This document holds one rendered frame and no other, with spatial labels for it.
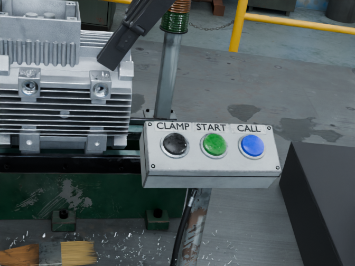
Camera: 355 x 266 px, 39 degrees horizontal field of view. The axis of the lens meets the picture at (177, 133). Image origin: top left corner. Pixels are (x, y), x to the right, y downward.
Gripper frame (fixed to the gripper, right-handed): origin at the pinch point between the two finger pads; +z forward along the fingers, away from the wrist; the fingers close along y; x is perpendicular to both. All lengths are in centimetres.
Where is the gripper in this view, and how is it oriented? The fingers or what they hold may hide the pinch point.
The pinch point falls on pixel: (118, 46)
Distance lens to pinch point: 75.8
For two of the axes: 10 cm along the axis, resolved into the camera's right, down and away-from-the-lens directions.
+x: 7.7, 4.6, 4.4
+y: 1.8, 5.0, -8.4
